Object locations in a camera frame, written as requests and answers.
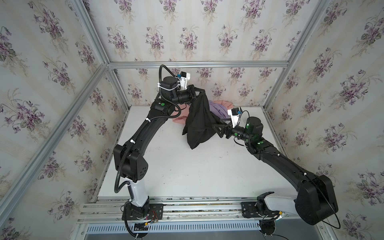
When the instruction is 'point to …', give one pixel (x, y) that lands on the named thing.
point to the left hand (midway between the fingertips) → (205, 88)
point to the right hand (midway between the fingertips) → (216, 123)
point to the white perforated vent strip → (121, 228)
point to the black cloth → (200, 121)
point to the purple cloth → (218, 109)
